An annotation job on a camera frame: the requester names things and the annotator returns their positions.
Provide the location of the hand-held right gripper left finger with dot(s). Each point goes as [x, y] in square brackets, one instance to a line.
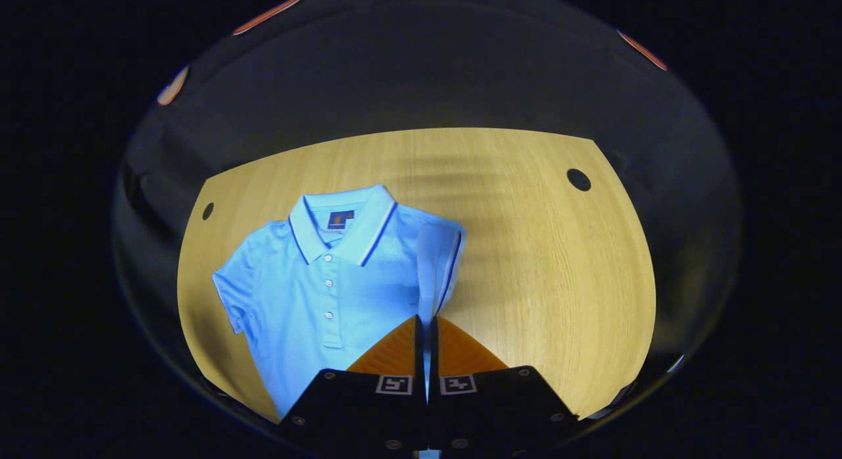
[368, 406]

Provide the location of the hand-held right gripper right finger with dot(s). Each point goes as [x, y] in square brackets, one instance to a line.
[493, 406]

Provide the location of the light blue T-shirt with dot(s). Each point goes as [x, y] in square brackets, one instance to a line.
[309, 301]

